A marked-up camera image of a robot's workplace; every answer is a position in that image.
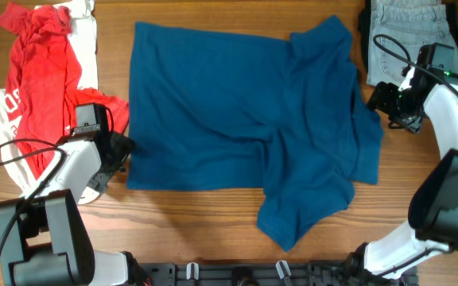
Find blue t-shirt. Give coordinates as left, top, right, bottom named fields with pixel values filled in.
left=127, top=16, right=383, bottom=250

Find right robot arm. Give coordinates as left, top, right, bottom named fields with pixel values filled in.
left=337, top=43, right=458, bottom=285

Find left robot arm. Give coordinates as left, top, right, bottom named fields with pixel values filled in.
left=0, top=103, right=153, bottom=285

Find folded light blue jeans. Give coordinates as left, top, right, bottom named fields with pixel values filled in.
left=366, top=0, right=458, bottom=86

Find red t-shirt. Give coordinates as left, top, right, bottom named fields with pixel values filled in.
left=0, top=3, right=129, bottom=177

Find white t-shirt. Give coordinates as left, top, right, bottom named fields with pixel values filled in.
left=0, top=0, right=99, bottom=195

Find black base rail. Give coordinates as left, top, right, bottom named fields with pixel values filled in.
left=116, top=261, right=420, bottom=286

